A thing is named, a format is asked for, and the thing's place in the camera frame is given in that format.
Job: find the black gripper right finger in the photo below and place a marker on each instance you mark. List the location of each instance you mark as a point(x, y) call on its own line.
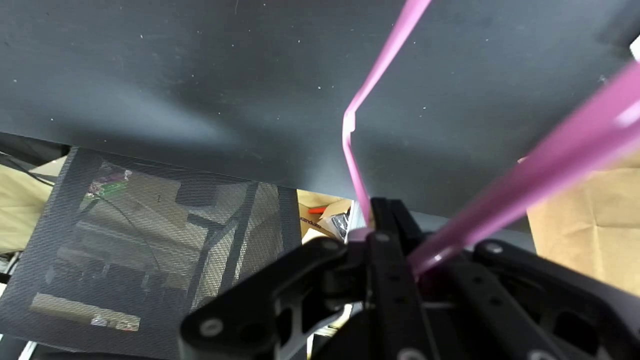
point(521, 313)

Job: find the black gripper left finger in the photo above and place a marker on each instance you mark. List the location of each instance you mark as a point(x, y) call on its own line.
point(292, 292)

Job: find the black mesh office chair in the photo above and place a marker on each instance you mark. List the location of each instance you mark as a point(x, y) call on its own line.
point(133, 233)

